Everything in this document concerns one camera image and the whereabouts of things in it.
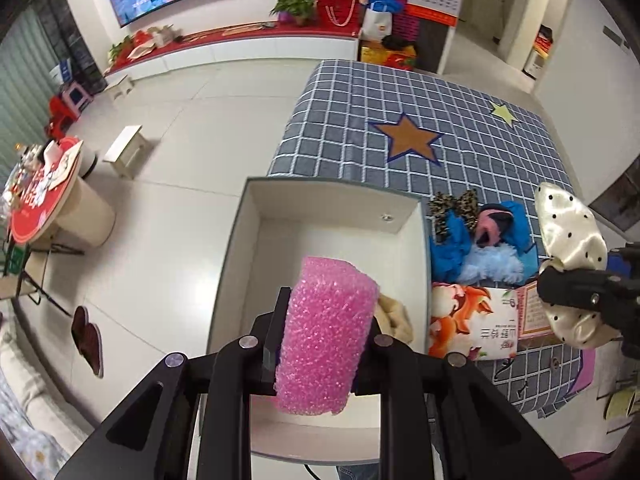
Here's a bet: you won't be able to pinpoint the purple plastic stool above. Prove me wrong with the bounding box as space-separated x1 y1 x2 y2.
62 85 91 109

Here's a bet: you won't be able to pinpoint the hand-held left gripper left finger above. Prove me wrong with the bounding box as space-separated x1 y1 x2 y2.
55 286 293 480

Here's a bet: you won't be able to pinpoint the blue fluffy cloth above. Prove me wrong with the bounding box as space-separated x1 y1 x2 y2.
429 200 541 283

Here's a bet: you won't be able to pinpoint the yellow and red carton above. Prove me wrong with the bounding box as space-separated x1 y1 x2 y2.
360 40 418 71

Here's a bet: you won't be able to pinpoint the red flower gift bag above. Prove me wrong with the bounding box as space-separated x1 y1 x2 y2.
302 0 363 28

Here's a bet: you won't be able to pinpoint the white paper bag blue lining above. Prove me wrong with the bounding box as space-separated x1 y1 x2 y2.
360 0 405 41

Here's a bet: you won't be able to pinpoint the grey curtain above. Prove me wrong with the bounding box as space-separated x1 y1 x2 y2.
0 7 57 171

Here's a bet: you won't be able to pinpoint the leopard print bow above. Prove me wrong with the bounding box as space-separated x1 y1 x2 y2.
427 189 481 246

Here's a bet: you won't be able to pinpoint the person's dark trousers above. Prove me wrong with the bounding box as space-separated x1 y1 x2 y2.
337 466 383 480

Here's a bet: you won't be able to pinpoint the dark red slipper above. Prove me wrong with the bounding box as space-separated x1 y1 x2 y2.
71 306 92 357
82 322 105 379

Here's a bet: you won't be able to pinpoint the light blue fuzzy cloth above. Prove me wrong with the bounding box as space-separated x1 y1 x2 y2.
457 245 526 285

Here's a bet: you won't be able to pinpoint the green potted plant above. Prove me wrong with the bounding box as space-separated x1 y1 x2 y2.
270 0 318 27

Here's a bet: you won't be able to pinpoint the pink foam roll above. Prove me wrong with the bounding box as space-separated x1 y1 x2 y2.
274 256 381 417

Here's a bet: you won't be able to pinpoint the red plastic stool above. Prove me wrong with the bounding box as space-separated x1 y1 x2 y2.
47 97 83 138

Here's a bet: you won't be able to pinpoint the cream polka dot bow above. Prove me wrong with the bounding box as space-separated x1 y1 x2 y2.
532 181 623 348

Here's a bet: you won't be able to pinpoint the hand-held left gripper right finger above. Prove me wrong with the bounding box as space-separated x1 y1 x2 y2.
351 322 576 480

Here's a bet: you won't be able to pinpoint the white cabinet with red top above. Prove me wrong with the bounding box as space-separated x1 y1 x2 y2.
102 22 363 79

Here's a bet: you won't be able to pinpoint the round table with red cover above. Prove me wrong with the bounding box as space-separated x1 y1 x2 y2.
9 136 117 248

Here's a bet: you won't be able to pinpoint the grey checked star mat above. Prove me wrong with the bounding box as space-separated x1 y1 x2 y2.
266 59 618 421

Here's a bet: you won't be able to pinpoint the white sofa cushion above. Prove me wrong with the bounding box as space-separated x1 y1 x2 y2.
0 335 98 480

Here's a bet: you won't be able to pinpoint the red gift boxes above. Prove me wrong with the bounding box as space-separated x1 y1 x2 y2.
107 26 177 68

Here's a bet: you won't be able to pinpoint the white storage box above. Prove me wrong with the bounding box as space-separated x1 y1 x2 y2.
197 176 433 463

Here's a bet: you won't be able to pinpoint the white wooden stool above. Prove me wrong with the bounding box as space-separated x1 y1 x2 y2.
102 125 153 179

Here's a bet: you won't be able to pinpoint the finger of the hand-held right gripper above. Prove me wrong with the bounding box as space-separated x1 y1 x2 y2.
606 242 640 281
538 265 640 333

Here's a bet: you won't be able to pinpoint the beige plush cloth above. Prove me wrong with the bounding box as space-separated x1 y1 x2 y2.
372 294 415 346

